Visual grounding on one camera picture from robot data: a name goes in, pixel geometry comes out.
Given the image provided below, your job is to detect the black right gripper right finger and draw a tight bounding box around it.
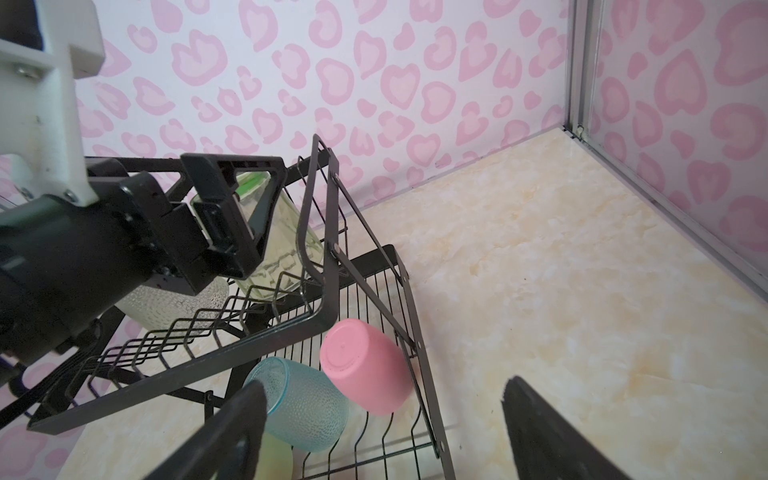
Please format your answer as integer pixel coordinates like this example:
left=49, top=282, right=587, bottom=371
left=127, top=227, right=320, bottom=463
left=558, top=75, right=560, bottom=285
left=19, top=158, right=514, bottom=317
left=502, top=376, right=629, bottom=480

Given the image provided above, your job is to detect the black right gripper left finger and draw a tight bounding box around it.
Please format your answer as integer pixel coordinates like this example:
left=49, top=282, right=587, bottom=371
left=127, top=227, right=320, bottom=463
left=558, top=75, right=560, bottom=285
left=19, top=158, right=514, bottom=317
left=147, top=381, right=267, bottom=480

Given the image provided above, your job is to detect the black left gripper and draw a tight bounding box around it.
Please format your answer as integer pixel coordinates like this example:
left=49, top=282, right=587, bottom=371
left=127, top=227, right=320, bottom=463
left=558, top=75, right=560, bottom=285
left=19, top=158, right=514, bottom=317
left=85, top=153, right=287, bottom=294

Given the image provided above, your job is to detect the light green ceramic mug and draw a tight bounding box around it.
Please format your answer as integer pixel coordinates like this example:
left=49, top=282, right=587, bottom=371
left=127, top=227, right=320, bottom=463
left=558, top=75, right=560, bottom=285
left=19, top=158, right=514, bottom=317
left=254, top=432, right=293, bottom=480

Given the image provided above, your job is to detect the frosted teal textured cup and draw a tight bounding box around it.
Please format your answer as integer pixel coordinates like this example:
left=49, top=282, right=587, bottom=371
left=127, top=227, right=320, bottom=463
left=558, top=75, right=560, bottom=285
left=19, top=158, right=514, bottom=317
left=245, top=356, right=350, bottom=452

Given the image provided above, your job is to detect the clear green plastic cup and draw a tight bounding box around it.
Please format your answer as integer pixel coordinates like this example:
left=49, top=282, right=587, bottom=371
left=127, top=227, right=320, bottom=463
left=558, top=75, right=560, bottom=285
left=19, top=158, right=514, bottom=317
left=190, top=170, right=325, bottom=295

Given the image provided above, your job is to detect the pink plastic cup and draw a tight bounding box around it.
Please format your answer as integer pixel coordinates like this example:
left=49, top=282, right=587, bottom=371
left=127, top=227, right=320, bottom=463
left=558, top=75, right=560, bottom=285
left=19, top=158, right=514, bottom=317
left=320, top=318, right=413, bottom=416

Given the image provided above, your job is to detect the frosted pale green textured cup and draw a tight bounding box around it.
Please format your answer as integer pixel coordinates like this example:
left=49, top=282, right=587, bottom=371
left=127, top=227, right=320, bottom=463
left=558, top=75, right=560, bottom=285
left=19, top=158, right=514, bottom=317
left=116, top=277, right=229, bottom=331

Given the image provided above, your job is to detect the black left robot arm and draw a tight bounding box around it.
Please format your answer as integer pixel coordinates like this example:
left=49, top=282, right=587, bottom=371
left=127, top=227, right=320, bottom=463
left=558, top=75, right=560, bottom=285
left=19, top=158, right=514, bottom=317
left=1, top=153, right=288, bottom=382

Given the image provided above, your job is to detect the black wire dish rack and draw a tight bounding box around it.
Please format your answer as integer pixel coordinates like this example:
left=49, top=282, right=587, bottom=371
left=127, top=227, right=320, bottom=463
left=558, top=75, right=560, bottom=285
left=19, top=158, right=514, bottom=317
left=1, top=138, right=455, bottom=478

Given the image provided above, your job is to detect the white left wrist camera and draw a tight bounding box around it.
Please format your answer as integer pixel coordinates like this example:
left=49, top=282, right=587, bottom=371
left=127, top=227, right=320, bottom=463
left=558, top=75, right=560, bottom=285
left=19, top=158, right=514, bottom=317
left=1, top=1, right=105, bottom=207

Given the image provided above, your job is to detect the aluminium corner frame post right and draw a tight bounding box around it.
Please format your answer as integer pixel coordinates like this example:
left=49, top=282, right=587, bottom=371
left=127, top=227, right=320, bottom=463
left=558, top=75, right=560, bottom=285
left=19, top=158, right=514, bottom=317
left=564, top=0, right=603, bottom=141

